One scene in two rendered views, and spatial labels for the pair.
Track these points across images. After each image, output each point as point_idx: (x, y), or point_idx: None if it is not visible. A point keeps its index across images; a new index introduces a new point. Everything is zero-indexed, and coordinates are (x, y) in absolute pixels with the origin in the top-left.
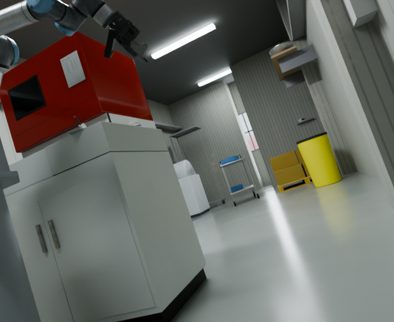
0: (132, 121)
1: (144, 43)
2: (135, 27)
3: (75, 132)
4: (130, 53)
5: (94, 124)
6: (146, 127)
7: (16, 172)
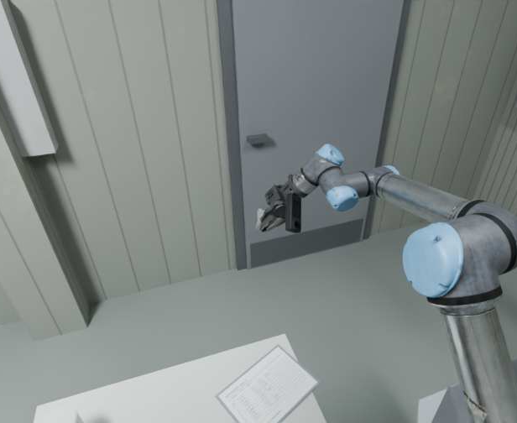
0: (77, 414)
1: (260, 209)
2: (268, 191)
3: (307, 380)
4: (282, 223)
5: (289, 344)
6: (122, 381)
7: (420, 399)
